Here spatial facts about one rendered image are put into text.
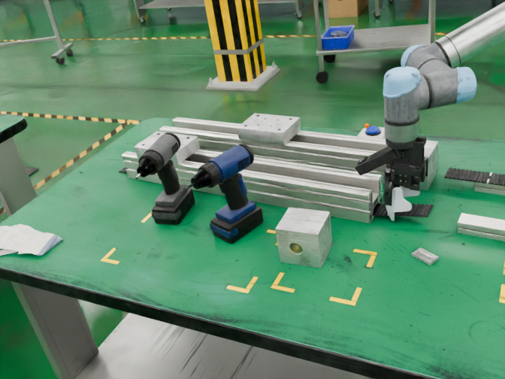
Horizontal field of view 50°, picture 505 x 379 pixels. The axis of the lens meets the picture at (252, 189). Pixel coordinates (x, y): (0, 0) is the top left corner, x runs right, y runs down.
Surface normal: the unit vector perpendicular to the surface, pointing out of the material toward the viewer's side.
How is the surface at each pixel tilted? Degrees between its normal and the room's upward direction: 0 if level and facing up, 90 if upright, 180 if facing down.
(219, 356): 0
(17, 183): 90
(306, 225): 0
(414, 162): 90
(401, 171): 90
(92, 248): 0
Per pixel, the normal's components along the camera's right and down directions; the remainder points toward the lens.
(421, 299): -0.15, -0.85
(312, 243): -0.40, 0.52
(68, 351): 0.89, 0.11
